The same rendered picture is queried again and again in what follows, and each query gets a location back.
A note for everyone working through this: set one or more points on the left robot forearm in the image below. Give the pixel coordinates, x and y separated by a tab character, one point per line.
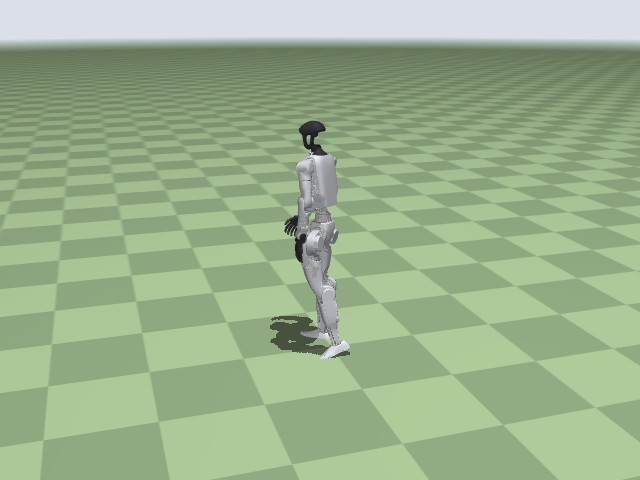
303	219

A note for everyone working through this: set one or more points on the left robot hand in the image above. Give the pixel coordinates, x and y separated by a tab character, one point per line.
299	248

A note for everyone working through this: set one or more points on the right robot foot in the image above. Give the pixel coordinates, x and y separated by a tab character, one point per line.
315	334

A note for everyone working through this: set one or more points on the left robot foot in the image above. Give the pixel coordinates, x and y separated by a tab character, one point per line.
332	351

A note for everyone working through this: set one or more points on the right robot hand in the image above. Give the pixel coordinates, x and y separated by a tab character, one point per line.
293	224

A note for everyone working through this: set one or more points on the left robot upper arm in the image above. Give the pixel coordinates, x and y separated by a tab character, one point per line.
304	170

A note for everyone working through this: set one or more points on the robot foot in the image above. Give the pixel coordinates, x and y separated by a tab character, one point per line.
332	351
315	334

